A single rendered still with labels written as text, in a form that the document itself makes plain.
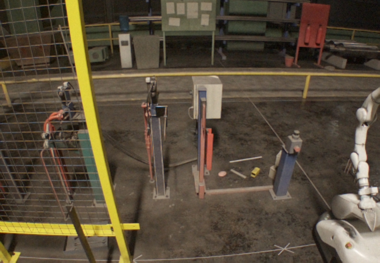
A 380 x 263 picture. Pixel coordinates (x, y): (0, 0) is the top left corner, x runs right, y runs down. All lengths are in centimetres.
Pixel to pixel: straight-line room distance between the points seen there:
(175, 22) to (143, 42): 106
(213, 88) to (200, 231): 132
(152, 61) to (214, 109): 461
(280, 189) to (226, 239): 75
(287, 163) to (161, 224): 124
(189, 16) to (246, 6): 331
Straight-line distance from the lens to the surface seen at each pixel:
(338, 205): 216
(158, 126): 194
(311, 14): 807
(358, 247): 189
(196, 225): 216
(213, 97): 239
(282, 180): 238
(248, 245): 209
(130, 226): 166
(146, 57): 682
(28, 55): 904
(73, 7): 104
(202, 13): 697
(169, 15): 693
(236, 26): 960
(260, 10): 984
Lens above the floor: 169
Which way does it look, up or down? 27 degrees down
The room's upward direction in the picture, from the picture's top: straight up
